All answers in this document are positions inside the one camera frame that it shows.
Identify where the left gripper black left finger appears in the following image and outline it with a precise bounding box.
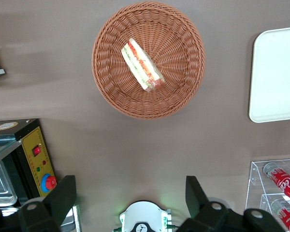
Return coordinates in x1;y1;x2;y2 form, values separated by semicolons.
0;175;77;232

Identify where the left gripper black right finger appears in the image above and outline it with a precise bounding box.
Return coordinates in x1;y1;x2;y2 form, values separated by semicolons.
176;175;286;232

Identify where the triangle sandwich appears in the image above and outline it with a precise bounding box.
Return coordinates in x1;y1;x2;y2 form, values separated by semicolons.
120;38;166;92

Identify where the large brown wicker basket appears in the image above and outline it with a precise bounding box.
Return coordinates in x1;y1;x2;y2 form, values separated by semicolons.
91;1;206;120

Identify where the cream plastic tray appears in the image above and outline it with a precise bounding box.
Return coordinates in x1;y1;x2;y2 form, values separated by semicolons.
248;26;290;123

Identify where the red warmer knob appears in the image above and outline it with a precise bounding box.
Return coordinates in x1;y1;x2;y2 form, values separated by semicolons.
41;173;58;193

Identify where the steel warmer pan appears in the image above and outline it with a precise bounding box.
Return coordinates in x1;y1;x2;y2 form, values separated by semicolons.
0;159;18;208

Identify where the black food warmer machine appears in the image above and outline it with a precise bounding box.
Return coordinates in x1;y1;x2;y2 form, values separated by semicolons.
0;118;83;232

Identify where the clear acrylic bottle rack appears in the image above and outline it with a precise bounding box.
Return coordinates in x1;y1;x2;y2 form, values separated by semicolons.
245;158;290;232

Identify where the red cola bottle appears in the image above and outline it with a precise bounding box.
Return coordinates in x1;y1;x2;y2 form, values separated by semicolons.
270;198;290;232
262;161;290;204

